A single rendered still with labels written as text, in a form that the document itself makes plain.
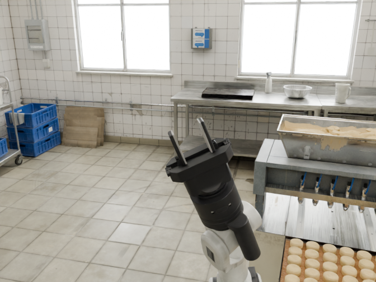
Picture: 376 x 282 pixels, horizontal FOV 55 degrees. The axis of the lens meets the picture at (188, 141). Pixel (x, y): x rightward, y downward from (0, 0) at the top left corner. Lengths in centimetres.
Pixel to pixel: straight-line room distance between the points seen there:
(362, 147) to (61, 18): 469
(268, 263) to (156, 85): 368
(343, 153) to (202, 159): 106
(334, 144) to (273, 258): 60
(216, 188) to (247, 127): 434
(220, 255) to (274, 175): 100
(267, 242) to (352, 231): 39
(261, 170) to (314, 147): 24
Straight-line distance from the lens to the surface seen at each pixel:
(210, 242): 72
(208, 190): 65
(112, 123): 548
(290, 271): 139
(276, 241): 175
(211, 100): 416
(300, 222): 172
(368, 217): 187
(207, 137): 61
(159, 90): 509
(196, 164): 62
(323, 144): 158
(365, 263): 151
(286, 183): 169
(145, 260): 293
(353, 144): 158
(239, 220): 68
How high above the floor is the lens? 176
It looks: 19 degrees down
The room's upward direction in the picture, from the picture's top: straight up
